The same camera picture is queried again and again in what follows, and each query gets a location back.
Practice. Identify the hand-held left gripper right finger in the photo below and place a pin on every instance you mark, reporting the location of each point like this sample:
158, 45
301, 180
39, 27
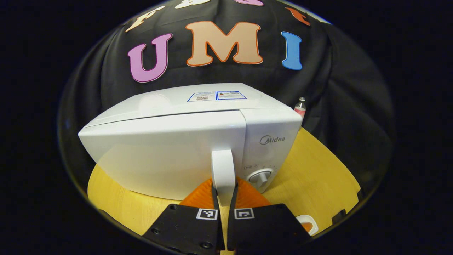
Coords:
265, 226

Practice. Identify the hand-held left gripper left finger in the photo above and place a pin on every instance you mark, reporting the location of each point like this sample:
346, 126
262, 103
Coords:
184, 226

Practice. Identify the brown doughnut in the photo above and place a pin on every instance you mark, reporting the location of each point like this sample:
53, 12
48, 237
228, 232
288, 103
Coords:
307, 226

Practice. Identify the white microwave oven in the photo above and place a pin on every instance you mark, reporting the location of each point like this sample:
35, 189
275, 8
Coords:
170, 152

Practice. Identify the small bottle with pink label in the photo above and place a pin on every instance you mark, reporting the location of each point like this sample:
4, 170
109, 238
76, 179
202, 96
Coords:
300, 108

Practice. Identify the black backdrop cloth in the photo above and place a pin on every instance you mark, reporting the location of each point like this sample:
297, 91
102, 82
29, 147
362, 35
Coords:
336, 88

